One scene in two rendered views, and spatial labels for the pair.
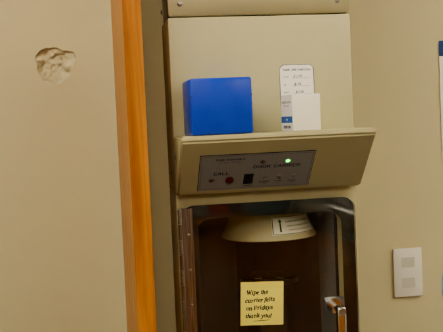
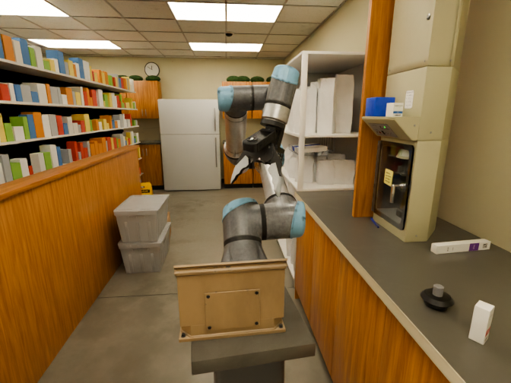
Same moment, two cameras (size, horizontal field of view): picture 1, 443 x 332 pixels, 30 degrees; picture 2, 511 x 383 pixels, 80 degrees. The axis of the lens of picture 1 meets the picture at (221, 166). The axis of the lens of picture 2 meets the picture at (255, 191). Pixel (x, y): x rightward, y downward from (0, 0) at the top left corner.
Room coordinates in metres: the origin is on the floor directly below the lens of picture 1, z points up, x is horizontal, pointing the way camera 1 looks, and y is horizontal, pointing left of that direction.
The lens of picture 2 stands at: (0.85, -1.60, 1.52)
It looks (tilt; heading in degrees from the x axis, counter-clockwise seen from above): 14 degrees down; 94
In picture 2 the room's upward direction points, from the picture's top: straight up
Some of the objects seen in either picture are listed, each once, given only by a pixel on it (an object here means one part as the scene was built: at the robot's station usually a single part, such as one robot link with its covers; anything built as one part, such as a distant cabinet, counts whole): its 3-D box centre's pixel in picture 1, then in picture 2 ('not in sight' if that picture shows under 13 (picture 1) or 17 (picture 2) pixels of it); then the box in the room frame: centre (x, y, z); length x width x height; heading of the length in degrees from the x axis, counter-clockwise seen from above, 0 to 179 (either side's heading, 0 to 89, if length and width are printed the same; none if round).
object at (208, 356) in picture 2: not in sight; (245, 318); (0.77, -0.80, 0.92); 0.32 x 0.32 x 0.04; 15
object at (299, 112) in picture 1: (300, 112); (394, 109); (1.38, -0.14, 1.54); 0.05 x 0.05 x 0.06; 17
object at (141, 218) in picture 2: not in sight; (145, 216); (-0.48, 1.30, 0.49); 0.60 x 0.42 x 0.33; 99
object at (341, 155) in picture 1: (273, 161); (387, 127); (1.37, -0.09, 1.46); 0.32 x 0.11 x 0.10; 99
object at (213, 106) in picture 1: (217, 107); (379, 106); (1.36, 0.00, 1.56); 0.10 x 0.10 x 0.09; 9
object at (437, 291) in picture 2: not in sight; (437, 295); (1.36, -0.72, 0.97); 0.09 x 0.09 x 0.07
